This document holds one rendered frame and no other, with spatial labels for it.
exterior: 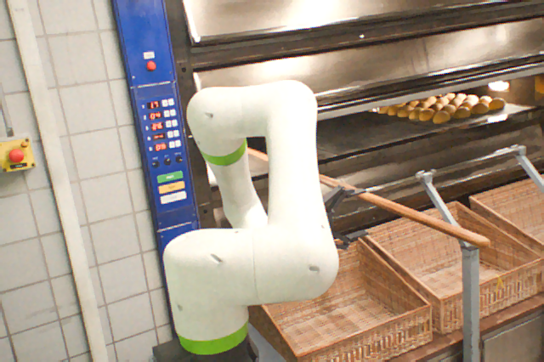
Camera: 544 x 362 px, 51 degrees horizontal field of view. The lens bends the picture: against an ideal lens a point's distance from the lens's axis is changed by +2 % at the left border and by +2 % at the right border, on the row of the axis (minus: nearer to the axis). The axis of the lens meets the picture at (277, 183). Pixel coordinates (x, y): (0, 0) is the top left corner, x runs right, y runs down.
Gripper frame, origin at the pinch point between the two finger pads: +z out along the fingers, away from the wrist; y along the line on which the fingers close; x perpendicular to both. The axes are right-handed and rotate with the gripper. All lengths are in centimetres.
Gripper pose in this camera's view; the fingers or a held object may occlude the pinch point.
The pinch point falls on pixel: (361, 212)
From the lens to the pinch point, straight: 171.0
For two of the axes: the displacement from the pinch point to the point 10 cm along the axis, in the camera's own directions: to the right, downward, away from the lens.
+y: 1.0, 9.5, 2.9
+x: 4.8, 2.1, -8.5
